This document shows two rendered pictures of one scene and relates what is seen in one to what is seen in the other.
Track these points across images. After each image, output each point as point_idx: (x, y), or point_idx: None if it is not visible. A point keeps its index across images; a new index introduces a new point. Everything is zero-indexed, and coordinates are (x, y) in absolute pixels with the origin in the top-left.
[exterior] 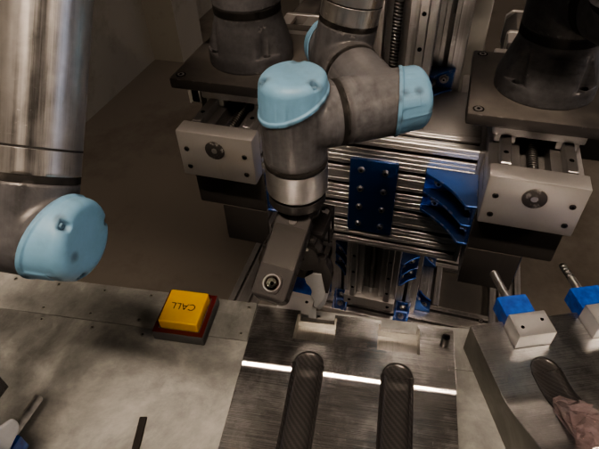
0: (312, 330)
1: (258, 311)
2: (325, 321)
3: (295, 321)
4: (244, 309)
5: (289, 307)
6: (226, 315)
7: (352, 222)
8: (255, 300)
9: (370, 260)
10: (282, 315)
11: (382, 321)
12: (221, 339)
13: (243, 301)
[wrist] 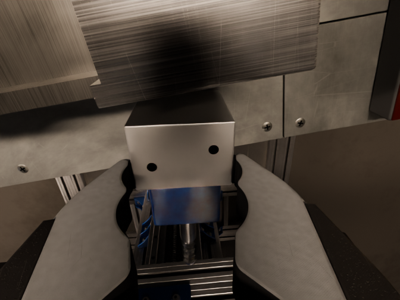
0: (60, 59)
1: (310, 28)
2: (6, 107)
3: (86, 31)
4: (309, 114)
5: (194, 133)
6: (347, 85)
7: (183, 297)
8: (269, 166)
9: (178, 231)
10: (172, 43)
11: (17, 178)
12: (350, 11)
13: (278, 163)
